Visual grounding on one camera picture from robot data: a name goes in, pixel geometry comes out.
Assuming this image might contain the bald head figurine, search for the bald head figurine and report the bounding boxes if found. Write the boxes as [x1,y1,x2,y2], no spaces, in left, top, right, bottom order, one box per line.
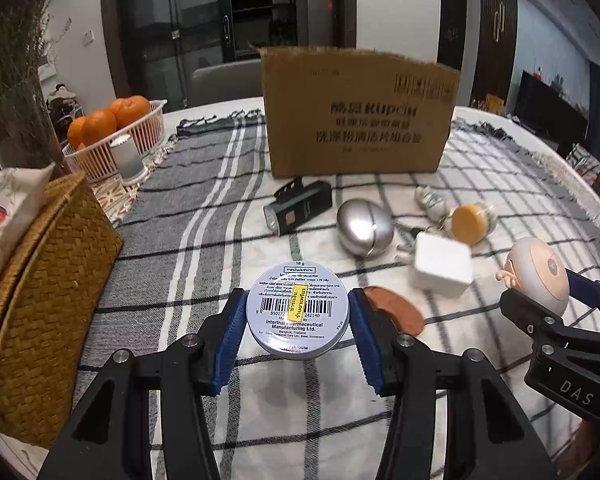
[495,237,570,316]

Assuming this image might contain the round silver tin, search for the round silver tin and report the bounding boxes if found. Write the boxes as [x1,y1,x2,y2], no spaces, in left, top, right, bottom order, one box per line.
[246,261,350,360]

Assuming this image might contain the white charger block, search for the white charger block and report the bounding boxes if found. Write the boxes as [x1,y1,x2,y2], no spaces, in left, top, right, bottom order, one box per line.
[396,231,474,298]

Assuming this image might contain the silver egg-shaped container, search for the silver egg-shaped container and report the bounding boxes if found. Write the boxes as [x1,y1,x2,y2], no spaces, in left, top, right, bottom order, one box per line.
[336,198,394,258]

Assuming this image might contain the small jar with tan lid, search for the small jar with tan lid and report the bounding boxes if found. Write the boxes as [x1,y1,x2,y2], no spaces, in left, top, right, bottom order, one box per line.
[449,203,498,246]

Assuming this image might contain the small astronaut figurine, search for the small astronaut figurine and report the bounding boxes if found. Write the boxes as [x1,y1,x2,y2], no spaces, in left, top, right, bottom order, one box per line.
[414,185,450,223]

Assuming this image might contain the black flashlight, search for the black flashlight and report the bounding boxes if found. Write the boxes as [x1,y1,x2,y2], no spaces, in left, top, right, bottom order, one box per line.
[263,177,332,236]

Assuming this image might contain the checked grey white tablecloth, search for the checked grey white tablecloth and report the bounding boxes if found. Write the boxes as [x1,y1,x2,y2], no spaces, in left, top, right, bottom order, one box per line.
[74,109,600,480]

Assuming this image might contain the woven wicker tissue box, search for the woven wicker tissue box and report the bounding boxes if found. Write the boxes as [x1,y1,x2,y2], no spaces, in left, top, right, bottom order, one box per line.
[0,174,123,448]

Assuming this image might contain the patterned floral mat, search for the patterned floral mat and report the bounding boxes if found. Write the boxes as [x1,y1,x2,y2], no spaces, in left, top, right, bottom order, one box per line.
[91,134,178,226]

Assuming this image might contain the black television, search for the black television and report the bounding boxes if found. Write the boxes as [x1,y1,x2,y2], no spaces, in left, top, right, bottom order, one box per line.
[514,70,588,144]

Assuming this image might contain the small white cylinder speaker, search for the small white cylinder speaker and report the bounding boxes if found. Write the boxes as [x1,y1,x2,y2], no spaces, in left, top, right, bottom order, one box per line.
[109,133,148,188]

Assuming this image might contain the white plastic fruit basket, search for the white plastic fruit basket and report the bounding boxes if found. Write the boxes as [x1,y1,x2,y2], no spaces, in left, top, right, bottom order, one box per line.
[61,98,169,184]

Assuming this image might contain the brown cardboard box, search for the brown cardboard box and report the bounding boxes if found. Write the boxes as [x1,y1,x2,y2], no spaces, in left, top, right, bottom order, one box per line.
[259,47,460,179]

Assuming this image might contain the orange fruit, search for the orange fruit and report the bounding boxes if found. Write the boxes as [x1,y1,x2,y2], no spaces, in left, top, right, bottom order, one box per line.
[108,96,151,129]
[82,108,117,146]
[67,116,87,151]

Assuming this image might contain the patterned fabric tissue cover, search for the patterned fabric tissue cover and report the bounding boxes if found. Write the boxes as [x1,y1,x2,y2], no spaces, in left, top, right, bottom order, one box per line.
[0,164,55,275]

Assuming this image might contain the grey dining chair left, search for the grey dining chair left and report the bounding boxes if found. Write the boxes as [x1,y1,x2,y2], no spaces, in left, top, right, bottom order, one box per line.
[188,58,263,106]

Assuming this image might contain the dried flower vase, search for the dried flower vase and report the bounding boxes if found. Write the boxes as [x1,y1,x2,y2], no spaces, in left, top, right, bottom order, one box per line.
[0,0,70,178]

